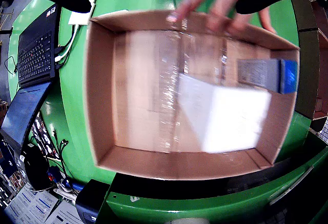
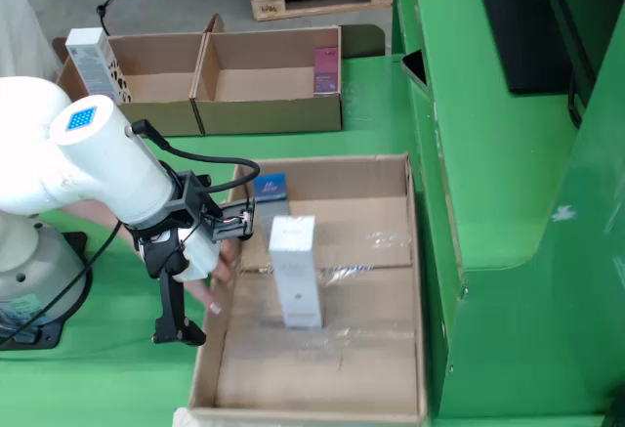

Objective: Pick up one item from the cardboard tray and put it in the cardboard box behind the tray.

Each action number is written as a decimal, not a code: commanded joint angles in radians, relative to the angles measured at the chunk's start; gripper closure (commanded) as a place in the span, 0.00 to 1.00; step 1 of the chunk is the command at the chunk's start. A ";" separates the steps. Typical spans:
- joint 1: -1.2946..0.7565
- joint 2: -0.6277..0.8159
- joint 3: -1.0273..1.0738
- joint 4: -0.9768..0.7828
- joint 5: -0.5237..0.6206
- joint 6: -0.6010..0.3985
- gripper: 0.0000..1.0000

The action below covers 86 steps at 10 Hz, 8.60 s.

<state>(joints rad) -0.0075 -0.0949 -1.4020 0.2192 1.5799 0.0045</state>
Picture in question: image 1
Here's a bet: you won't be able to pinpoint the large shallow cardboard tray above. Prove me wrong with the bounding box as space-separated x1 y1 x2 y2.
84 9 301 181

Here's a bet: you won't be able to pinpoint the white d'Alba carton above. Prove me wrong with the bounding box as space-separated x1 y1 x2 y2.
177 73 273 155

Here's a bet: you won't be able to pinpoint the cardboard box with raised flap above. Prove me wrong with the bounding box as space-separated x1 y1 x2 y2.
291 0 328 43

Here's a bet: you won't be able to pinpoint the plain cardboard box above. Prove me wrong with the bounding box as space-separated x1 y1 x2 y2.
297 29 328 132

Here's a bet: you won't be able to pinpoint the dark navy box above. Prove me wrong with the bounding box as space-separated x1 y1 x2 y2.
75 179 111 224

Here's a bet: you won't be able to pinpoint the white adapter hub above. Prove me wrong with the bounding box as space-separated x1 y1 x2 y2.
68 10 92 26

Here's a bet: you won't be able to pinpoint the black laptop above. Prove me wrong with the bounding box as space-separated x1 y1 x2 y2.
0 3 61 151

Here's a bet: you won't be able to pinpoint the blue grey M carton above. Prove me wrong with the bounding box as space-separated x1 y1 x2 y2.
237 58 299 95

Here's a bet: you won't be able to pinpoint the black white picture sheet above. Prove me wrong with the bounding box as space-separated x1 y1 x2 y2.
30 111 61 159

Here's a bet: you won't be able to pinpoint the black round device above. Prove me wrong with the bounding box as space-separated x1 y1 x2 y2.
22 144 53 192

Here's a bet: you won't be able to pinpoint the blue cylindrical object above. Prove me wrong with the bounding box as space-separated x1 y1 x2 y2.
64 178 86 192

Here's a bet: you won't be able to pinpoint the white printed paper sheet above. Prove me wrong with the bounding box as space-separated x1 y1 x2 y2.
4 182 60 224
44 198 87 224

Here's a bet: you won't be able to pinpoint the green metal cabinet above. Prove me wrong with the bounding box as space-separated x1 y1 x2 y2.
105 131 328 224

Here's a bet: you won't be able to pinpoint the white hub cable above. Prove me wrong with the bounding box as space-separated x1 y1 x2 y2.
54 24 79 64

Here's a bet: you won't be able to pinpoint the black audio plug cables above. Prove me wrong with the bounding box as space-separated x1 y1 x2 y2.
52 129 70 181

